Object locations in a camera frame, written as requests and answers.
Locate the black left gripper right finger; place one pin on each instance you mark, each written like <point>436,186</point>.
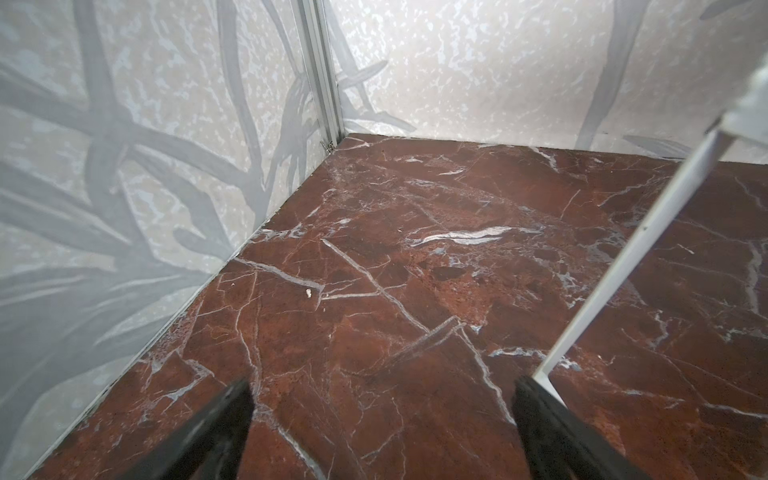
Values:
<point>558,445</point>

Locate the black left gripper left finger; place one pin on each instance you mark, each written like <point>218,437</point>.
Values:
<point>209,445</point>

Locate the white two-tier metal shelf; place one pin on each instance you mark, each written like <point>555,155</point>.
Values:
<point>745,118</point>

